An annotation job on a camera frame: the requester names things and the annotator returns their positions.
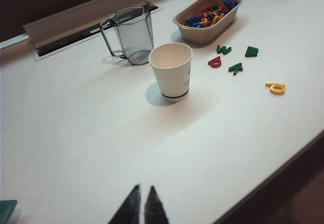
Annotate dark blue case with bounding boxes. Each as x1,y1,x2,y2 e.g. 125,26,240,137
0,200,18,223

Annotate green letter w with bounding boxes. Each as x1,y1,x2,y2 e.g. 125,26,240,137
244,46,260,58
216,44,232,56

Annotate yellow letter d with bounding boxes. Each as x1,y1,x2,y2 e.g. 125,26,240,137
265,81,287,95

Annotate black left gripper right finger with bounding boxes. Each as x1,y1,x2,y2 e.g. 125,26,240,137
143,185,170,224

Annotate beige pulp tray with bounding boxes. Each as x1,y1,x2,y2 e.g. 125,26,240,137
173,0,243,44

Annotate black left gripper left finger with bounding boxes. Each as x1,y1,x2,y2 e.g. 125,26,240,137
107,184,141,224

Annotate green letter k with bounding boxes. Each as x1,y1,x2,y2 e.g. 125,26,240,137
227,62,244,76

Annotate red letter b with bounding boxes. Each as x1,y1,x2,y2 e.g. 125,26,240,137
208,56,223,68

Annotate beige cable tray flap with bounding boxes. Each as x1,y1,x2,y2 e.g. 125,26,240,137
22,0,145,50

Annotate white paper cup blue logo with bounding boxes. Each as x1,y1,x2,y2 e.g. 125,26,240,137
148,42,193,103

